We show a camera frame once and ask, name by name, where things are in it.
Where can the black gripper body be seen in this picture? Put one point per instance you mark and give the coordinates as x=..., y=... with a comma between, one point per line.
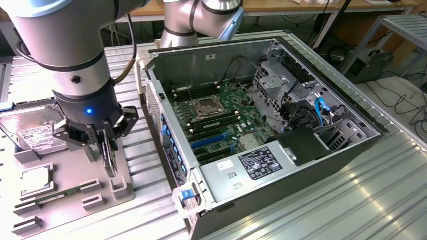
x=84, y=107

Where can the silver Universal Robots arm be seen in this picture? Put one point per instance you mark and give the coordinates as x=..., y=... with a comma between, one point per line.
x=62, y=50

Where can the silver hard disk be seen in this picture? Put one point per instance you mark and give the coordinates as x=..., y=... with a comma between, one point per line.
x=29, y=130

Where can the grey parts rack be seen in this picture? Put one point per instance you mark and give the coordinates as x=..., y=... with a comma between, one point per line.
x=66, y=175

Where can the CPU chip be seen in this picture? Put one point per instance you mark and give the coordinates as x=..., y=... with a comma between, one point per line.
x=36, y=182

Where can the green RAM stick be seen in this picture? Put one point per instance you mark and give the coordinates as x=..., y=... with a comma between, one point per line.
x=60, y=195

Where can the black RAM slot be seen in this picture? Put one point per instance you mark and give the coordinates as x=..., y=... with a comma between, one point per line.
x=196, y=92

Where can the CPU socket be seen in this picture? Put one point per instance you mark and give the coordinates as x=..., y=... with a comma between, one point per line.
x=206, y=107

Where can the blue expansion slot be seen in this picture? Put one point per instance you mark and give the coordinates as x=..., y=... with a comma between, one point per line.
x=208, y=140

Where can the installed RAM stick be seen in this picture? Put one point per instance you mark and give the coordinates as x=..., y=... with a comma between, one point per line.
x=213, y=122

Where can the black expansion slot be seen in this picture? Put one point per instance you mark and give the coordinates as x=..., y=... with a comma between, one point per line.
x=213, y=153

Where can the green motherboard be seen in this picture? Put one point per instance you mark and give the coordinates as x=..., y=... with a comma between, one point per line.
x=240, y=105

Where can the blue case latch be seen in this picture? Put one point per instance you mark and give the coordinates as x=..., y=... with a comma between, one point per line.
x=186, y=195

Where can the silver chipset heat sink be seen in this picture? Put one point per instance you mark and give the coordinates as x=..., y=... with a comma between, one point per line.
x=250, y=143

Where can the grey power supply unit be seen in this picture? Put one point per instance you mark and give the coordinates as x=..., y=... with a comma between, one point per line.
x=246, y=170

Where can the metal disk bay cage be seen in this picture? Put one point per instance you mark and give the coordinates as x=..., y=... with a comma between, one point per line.
x=276, y=82

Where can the open black PC case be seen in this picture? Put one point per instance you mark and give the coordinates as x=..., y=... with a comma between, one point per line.
x=266, y=190

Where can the black fan shroud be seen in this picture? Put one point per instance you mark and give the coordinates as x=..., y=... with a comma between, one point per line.
x=300, y=145

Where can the wooden desk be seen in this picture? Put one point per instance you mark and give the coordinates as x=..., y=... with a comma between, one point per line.
x=282, y=6

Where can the black box device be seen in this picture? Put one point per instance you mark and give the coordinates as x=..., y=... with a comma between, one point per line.
x=368, y=65

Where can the metal frame table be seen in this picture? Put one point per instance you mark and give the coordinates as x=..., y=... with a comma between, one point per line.
x=403, y=30

